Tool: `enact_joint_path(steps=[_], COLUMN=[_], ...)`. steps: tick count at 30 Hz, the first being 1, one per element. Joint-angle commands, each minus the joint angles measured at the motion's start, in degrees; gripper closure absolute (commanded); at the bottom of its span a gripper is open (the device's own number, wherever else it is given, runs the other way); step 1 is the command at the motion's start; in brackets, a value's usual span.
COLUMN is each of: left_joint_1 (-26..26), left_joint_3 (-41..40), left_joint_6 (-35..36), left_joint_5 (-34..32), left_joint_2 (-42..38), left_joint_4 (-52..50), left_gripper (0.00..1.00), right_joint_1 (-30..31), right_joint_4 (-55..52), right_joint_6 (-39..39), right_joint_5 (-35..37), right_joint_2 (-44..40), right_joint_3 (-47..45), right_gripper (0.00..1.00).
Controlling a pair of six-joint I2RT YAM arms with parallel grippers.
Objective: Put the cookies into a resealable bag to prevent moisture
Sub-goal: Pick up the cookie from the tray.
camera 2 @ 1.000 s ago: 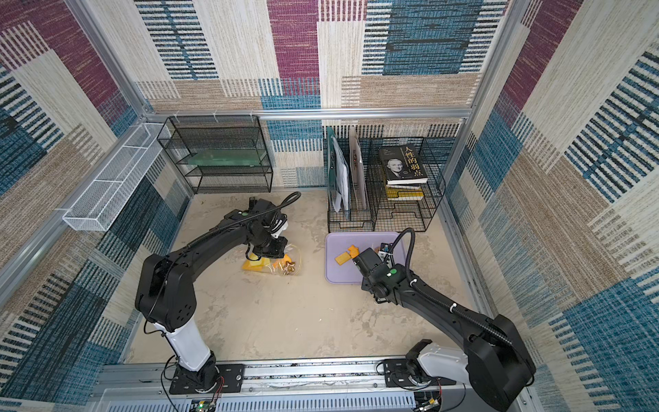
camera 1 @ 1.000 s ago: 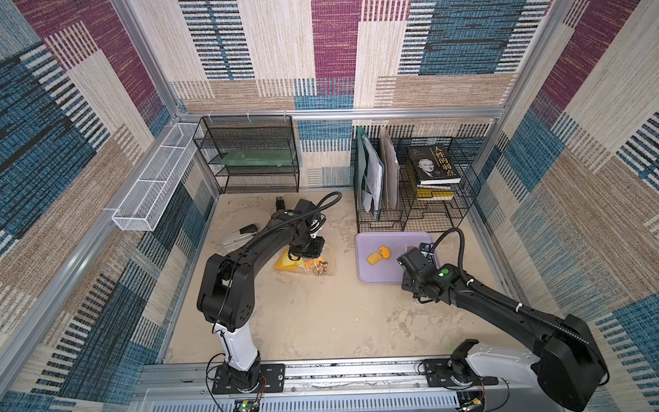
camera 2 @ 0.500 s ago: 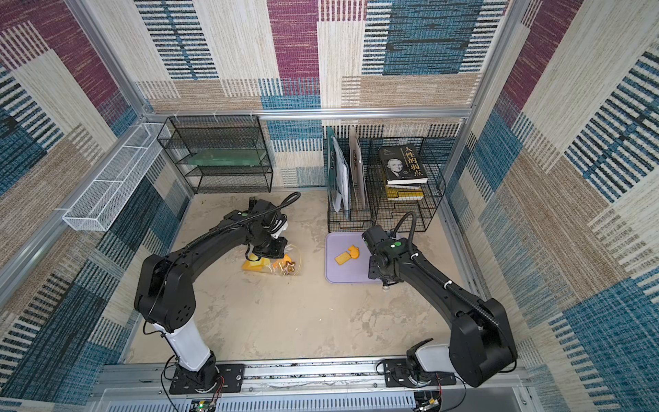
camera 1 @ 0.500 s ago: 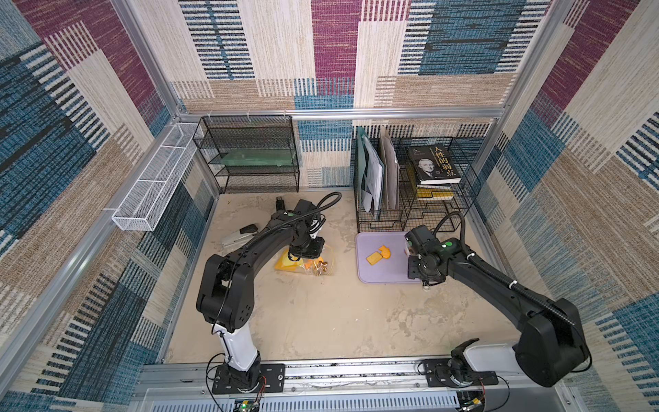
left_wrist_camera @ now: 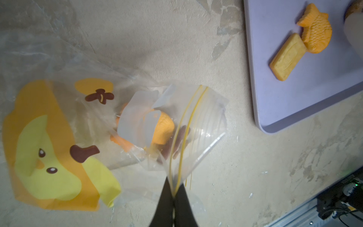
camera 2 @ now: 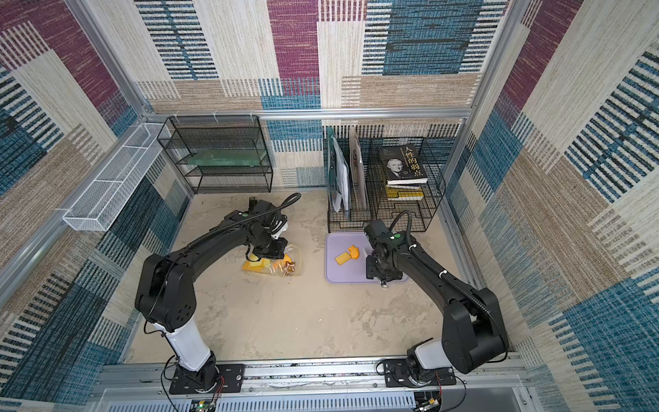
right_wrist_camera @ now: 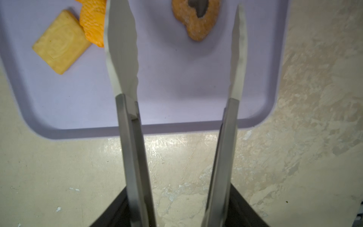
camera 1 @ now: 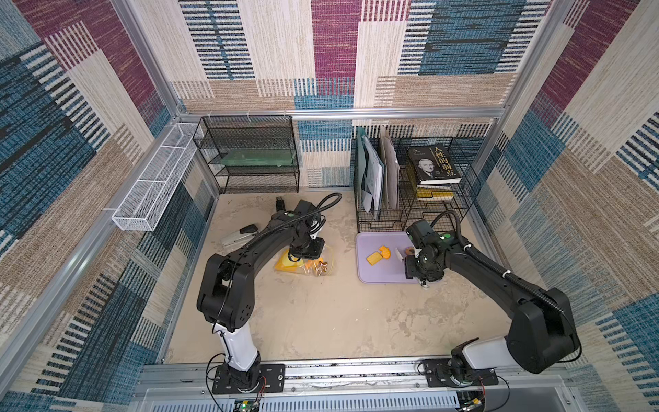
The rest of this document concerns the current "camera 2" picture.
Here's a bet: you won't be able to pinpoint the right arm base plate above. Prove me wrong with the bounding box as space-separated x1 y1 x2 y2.
375 358 458 389

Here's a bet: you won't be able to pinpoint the orange fish cookie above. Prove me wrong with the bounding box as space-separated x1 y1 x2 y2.
348 245 360 259

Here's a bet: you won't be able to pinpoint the yellow book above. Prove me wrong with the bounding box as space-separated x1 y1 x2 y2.
384 185 425 202

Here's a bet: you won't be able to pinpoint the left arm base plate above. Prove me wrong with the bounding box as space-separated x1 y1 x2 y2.
168 364 245 395

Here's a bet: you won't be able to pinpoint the white paper sheets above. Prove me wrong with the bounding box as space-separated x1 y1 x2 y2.
332 137 350 214

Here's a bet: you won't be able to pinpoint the black wire file organizer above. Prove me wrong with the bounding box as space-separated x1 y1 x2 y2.
327 137 453 233

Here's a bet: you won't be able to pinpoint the clear duck resealable bag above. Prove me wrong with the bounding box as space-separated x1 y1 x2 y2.
241 245 303 277

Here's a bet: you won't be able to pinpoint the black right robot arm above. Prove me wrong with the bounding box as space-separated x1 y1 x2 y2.
364 221 510 388

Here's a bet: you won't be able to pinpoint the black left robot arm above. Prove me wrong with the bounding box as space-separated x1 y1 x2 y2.
134 192 302 393

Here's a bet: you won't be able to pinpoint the brown envelope folder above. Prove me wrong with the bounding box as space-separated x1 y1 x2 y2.
348 126 368 209

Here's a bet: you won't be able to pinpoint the lilac plastic tray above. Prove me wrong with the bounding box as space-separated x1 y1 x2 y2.
324 232 381 285

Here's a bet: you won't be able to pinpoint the black portrait book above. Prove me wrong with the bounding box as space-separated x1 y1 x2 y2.
379 144 428 185

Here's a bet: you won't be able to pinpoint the white mesh wall basket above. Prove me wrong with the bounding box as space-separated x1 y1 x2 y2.
63 123 162 232

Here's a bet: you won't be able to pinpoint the rectangular yellow biscuit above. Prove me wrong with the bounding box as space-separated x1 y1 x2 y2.
335 252 351 265

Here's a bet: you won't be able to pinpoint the black wire shelf rack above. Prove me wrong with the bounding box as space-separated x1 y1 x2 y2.
156 115 274 194

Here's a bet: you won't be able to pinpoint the green folder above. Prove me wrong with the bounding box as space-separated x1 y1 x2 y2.
326 127 342 212

